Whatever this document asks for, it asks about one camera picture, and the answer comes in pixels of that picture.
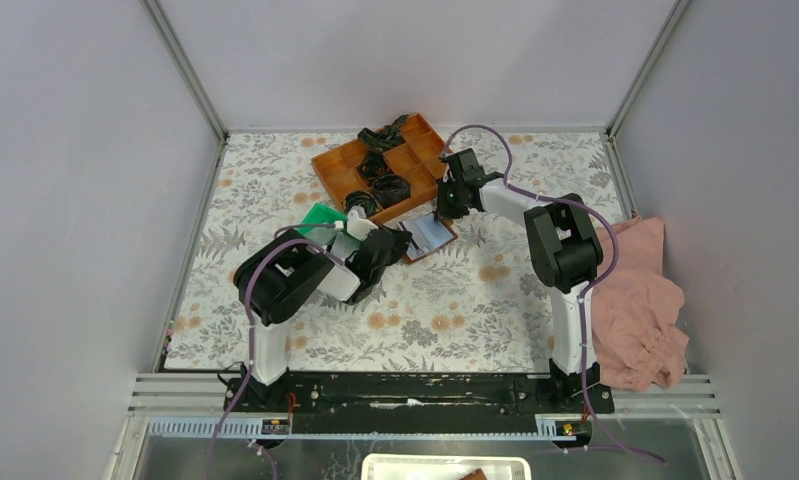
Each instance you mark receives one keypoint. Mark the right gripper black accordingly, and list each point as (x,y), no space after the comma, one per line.
(442,209)

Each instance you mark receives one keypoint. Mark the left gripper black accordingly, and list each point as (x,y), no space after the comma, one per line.
(400,239)

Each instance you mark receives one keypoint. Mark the brown leather card holder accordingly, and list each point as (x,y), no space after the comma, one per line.
(429,234)

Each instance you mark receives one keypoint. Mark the green plastic card box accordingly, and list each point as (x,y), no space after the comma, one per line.
(322,219)

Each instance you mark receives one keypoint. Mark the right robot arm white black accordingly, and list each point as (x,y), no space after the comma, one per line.
(564,249)

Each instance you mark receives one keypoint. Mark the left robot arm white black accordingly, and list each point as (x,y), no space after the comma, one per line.
(344,259)

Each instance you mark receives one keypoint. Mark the orange wooden compartment tray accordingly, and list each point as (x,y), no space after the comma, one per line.
(416,160)

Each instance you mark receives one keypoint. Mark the black items in tray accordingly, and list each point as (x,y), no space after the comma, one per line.
(386,186)

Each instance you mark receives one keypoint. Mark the pink crumpled cloth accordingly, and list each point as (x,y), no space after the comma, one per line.
(635,311)

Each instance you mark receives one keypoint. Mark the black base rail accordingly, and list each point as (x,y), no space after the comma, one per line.
(343,403)

